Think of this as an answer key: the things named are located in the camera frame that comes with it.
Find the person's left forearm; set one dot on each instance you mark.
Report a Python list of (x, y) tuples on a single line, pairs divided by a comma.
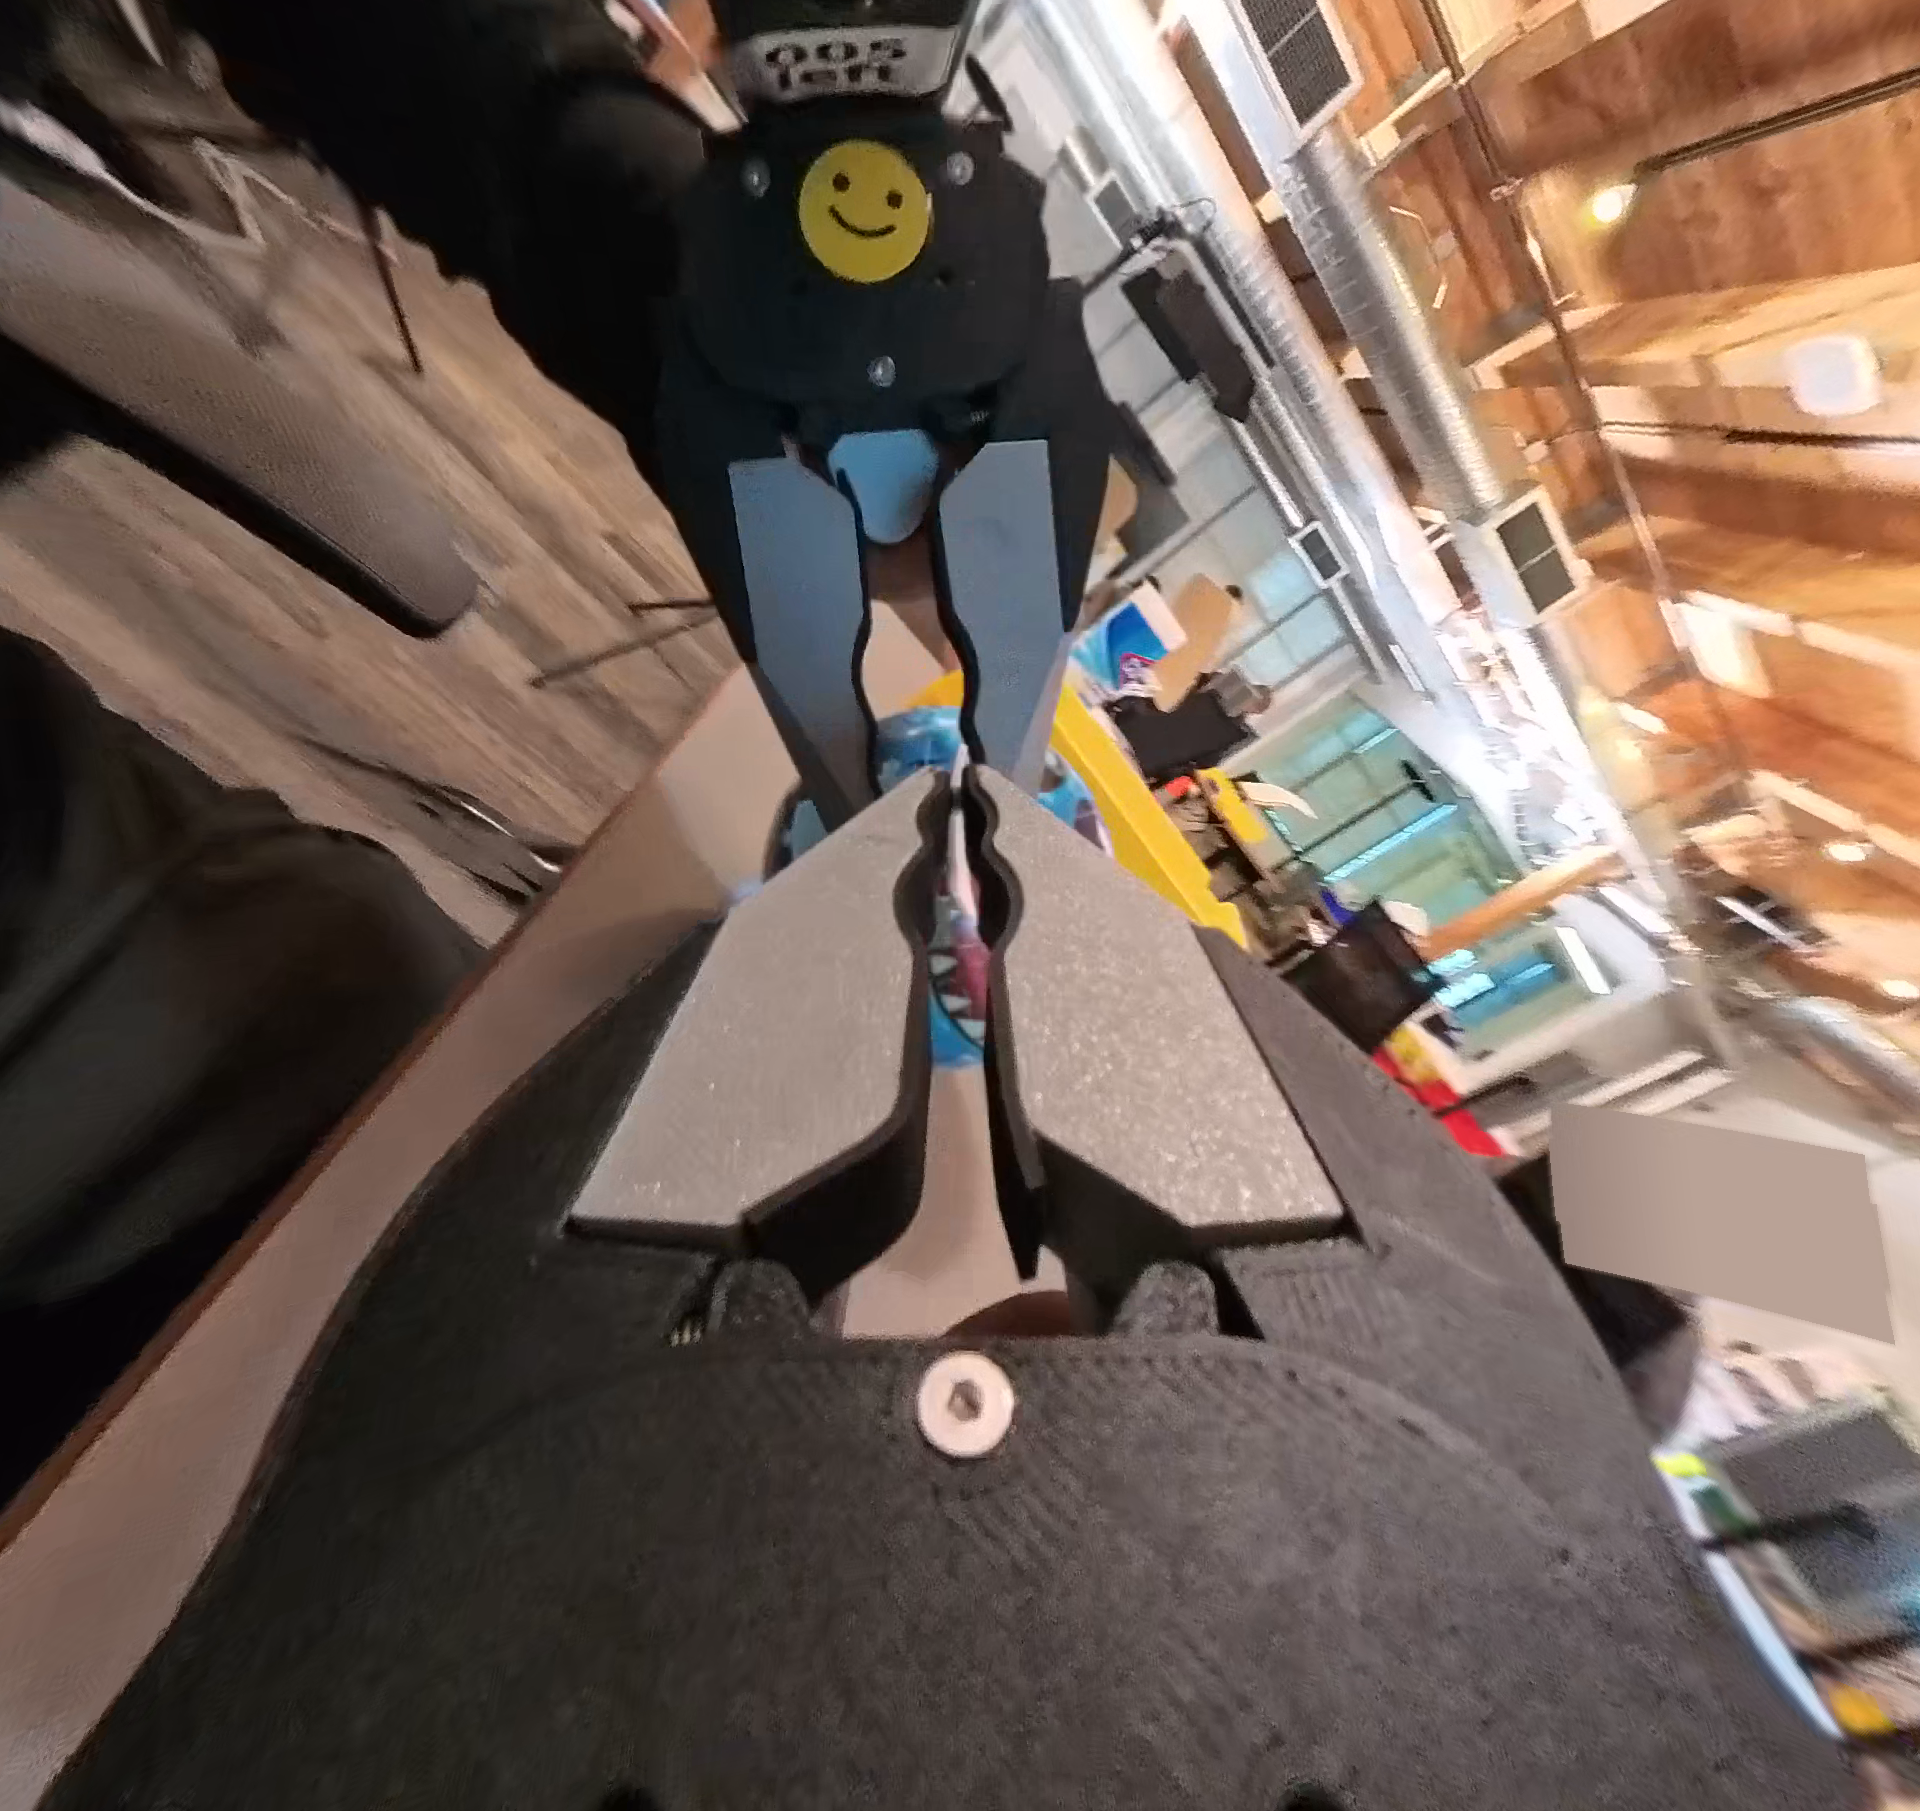
[(448, 116)]

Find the person's black shirt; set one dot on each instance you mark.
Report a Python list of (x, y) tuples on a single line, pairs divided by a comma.
[(179, 1017)]

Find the blue puzzle ball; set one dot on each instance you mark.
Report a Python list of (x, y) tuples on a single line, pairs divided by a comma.
[(915, 745)]

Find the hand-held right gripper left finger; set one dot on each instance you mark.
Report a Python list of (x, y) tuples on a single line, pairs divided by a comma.
[(781, 1060)]

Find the grey mesh office chair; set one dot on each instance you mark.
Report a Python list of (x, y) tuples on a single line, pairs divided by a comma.
[(225, 416)]

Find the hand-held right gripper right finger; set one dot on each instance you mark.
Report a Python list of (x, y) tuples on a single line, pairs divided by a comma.
[(1154, 1078)]

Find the yellow plastic bin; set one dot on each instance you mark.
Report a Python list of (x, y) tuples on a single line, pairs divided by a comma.
[(1140, 821)]

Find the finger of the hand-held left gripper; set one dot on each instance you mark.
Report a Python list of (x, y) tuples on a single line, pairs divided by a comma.
[(795, 596), (1013, 580)]

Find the silver flexible duct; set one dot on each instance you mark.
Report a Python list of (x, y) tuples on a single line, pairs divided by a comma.
[(1394, 312)]

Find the blue puzzle piece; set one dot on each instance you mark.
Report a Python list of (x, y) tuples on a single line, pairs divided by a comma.
[(953, 843)]

